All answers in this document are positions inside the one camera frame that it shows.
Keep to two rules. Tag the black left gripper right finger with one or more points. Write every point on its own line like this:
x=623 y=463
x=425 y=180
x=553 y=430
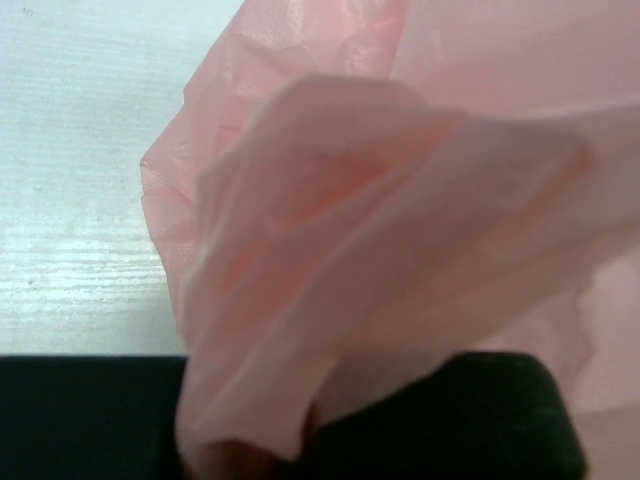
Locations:
x=480 y=416

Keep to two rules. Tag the pink plastic bag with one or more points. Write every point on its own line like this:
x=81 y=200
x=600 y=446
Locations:
x=353 y=192

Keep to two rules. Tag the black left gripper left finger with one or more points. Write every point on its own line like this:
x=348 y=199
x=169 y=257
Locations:
x=89 y=417

